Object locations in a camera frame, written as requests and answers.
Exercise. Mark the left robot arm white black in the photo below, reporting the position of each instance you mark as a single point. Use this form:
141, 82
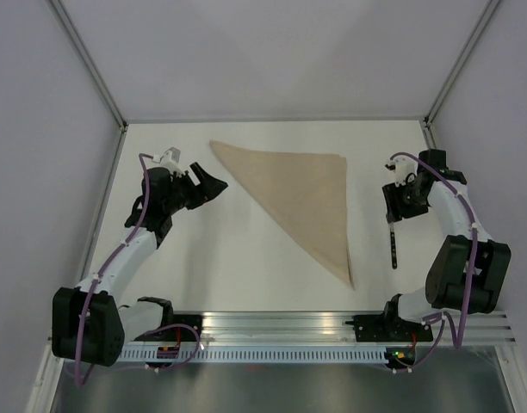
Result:
88, 325

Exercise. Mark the aluminium frame post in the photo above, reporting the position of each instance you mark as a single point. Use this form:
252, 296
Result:
71, 32
480, 27

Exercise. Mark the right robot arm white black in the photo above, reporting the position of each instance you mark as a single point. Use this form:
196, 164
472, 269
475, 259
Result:
470, 267

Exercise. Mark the beige cloth napkin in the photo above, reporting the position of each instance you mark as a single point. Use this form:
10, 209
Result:
304, 193

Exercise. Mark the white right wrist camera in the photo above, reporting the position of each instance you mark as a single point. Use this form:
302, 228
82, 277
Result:
403, 169

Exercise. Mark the left aluminium frame post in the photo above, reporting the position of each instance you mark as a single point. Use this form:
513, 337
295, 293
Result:
71, 32

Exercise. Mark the silver fork black handle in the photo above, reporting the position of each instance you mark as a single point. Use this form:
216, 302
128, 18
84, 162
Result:
393, 247

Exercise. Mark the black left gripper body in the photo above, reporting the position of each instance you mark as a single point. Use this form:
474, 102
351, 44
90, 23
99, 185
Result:
181, 185

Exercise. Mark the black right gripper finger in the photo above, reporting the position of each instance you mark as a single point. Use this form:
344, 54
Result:
396, 212
389, 215

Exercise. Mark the right aluminium frame post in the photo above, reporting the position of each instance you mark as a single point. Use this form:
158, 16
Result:
480, 27

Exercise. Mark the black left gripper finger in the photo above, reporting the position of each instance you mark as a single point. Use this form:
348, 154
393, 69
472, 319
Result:
211, 188
204, 178

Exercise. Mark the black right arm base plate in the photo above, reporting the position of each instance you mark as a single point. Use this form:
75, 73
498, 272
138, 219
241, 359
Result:
378, 328

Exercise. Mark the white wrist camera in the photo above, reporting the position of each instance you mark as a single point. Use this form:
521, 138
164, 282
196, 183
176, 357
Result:
169, 159
403, 169

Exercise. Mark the white slotted cable duct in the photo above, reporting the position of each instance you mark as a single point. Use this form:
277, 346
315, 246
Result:
258, 355

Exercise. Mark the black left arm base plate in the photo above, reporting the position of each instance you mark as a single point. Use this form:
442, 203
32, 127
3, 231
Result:
182, 334

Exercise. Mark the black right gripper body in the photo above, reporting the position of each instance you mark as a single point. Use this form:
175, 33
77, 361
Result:
413, 201

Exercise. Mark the aluminium front rail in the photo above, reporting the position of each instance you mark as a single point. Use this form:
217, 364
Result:
325, 328

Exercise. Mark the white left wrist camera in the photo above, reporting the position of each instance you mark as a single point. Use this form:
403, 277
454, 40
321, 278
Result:
169, 159

